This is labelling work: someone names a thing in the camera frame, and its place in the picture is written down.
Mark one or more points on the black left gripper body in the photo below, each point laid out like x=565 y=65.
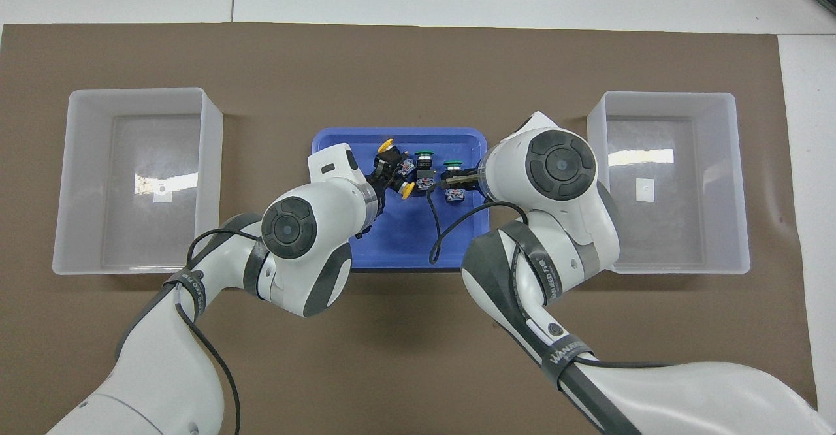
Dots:
x=379 y=183

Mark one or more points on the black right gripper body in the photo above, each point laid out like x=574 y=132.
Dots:
x=479 y=180

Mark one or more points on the green push button switch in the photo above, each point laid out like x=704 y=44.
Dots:
x=425 y=158
x=450 y=163

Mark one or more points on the yellow push button switch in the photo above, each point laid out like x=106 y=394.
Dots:
x=407 y=191
x=386 y=144

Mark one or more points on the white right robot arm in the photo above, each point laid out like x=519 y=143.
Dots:
x=562 y=167

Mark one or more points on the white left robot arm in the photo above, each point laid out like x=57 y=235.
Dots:
x=313 y=226

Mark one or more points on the blue plastic tray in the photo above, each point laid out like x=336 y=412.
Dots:
x=398 y=239

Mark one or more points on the brown table mat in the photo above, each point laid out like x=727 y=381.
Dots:
x=418 y=63

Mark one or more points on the small white paper label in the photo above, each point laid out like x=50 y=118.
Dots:
x=645 y=189
x=162 y=193

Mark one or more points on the translucent white plastic box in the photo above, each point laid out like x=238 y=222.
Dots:
x=130 y=239
x=686 y=239

